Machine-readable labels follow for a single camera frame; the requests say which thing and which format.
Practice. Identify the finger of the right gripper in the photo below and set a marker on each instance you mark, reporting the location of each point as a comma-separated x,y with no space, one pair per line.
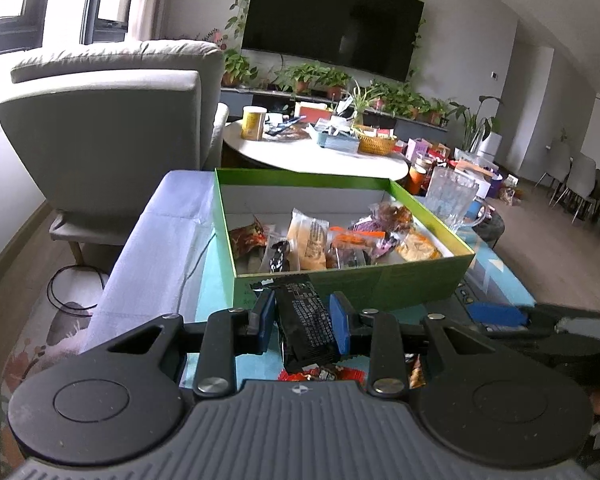
497,314

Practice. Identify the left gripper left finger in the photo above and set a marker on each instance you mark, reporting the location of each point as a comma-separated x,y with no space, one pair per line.
228,334

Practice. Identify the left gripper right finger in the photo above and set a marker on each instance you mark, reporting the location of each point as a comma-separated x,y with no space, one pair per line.
376,335

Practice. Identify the black snack packet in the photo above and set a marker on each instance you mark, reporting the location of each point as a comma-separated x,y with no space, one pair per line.
305,327

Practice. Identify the orange snack bag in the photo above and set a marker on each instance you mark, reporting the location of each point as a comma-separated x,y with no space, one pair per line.
348,249

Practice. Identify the round dark side table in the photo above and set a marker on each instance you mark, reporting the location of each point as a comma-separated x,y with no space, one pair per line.
491,228

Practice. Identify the green cardboard box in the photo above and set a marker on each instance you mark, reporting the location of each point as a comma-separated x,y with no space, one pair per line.
252,216

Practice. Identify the beige biscuit packet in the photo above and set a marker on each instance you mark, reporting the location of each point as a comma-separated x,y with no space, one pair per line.
310,236

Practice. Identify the clear cookie packet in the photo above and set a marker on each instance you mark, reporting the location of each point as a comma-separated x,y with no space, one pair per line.
417,247

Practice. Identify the purple snack packet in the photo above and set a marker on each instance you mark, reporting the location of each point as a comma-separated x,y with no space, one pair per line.
385,241

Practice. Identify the glass mug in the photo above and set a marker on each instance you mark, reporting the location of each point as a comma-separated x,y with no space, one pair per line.
453,198

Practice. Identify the purple gift bag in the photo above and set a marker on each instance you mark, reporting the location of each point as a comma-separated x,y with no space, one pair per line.
495,185

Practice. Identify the wicker basket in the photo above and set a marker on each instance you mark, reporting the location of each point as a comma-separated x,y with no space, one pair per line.
375,141

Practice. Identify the round white coffee table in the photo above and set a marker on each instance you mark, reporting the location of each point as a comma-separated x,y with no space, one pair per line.
305,155

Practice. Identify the blue grey storage tray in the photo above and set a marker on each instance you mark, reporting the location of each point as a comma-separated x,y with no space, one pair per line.
338,140

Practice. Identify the yellow canister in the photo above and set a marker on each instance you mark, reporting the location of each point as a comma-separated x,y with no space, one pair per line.
253,120

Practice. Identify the spider plant in pot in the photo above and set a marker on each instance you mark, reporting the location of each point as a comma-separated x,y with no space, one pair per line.
359,99

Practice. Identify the grey armchair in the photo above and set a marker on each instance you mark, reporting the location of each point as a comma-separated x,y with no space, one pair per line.
97,127

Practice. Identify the black wall television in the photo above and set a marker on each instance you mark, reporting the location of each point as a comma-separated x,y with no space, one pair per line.
375,36

